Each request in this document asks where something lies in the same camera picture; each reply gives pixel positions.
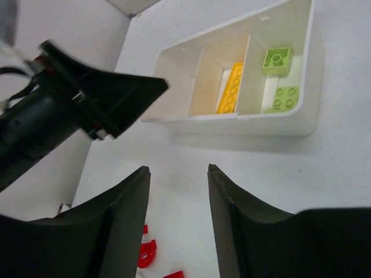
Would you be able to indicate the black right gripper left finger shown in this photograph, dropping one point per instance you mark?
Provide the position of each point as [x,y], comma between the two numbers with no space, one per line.
[98,238]

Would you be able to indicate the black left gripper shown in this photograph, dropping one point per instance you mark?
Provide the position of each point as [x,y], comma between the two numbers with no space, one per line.
[70,96]

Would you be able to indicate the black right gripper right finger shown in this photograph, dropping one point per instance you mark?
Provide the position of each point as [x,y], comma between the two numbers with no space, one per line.
[256,239]

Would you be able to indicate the red small lego brick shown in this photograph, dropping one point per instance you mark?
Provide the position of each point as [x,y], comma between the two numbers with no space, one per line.
[177,274]

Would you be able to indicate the yellow lego brick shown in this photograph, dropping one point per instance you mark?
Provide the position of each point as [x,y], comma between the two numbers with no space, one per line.
[230,85]

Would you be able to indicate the light green lego plate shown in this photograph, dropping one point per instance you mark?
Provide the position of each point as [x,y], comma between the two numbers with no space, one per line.
[284,100]

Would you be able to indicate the light green lego block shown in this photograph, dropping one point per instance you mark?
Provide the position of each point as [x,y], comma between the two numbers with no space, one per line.
[277,61]

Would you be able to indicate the red arch lego piece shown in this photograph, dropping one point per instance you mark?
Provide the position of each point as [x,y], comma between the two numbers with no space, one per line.
[147,255]

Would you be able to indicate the white three-compartment container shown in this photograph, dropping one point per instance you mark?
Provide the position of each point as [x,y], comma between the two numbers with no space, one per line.
[259,74]

